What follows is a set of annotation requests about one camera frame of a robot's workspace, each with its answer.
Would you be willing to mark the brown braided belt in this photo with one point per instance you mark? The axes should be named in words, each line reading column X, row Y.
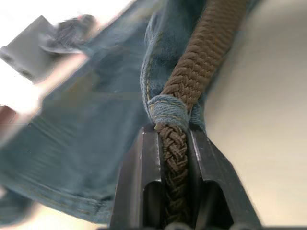
column 192, row 67

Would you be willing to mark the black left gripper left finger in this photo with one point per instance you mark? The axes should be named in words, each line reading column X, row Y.
column 134, row 172

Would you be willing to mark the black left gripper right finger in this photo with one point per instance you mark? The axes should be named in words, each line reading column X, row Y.
column 216, row 172

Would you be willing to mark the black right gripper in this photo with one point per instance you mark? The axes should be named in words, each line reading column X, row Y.
column 69, row 33

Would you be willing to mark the blue denim shorts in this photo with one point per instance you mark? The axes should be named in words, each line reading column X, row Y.
column 84, row 124

